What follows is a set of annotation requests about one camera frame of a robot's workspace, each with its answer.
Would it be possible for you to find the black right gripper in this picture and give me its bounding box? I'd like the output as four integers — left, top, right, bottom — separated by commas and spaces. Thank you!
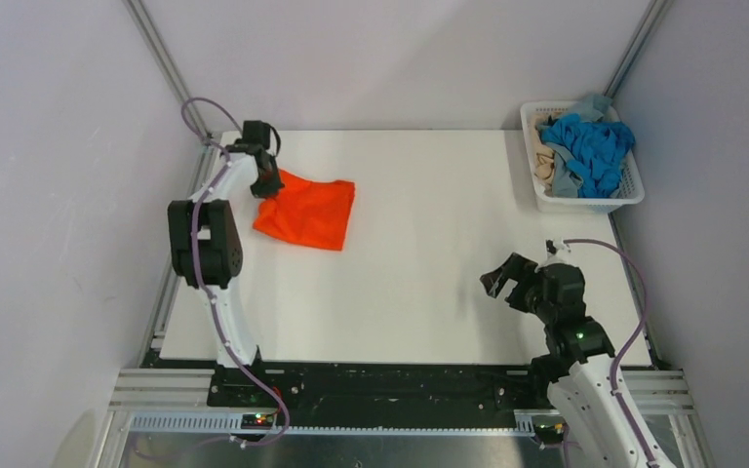
481, 252, 555, 324

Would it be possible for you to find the orange t shirt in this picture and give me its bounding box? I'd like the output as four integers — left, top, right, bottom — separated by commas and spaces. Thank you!
253, 171, 356, 252

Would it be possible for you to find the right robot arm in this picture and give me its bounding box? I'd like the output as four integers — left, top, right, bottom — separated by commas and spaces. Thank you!
480, 249, 673, 467

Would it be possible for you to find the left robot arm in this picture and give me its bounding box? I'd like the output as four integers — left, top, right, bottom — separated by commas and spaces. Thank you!
167, 120, 282, 406

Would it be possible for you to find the beige t shirt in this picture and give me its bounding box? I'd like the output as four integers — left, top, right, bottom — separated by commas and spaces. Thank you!
533, 142, 555, 190

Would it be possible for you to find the white plastic laundry basket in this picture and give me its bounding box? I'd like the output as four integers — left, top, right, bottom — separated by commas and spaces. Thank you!
520, 100, 645, 214

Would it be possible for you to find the blue t shirt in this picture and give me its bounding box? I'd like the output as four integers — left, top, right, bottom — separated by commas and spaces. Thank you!
539, 113, 635, 199

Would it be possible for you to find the right controller board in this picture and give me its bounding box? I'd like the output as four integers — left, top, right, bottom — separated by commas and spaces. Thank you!
532, 423, 569, 448

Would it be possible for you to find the controller board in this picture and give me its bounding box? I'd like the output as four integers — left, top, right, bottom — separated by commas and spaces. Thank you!
239, 412, 276, 431
532, 423, 569, 448

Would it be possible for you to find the left controller board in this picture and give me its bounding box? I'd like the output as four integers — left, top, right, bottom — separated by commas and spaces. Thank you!
239, 412, 276, 431

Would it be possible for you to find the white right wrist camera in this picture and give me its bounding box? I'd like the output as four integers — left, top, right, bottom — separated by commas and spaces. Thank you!
542, 239, 575, 267

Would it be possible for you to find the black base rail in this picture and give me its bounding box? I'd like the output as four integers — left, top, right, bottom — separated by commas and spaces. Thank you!
146, 355, 552, 430

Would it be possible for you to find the left aluminium frame post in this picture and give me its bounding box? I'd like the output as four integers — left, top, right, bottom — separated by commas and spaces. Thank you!
122, 0, 210, 144

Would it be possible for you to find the aluminium frame post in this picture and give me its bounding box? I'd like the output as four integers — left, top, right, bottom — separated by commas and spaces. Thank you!
604, 0, 674, 99
122, 0, 210, 144

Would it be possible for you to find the aluminium base frame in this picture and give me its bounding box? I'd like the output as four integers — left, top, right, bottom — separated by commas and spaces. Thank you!
90, 368, 718, 468

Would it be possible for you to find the right aluminium frame post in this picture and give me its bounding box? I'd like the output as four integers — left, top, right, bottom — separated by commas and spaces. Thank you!
604, 0, 674, 99

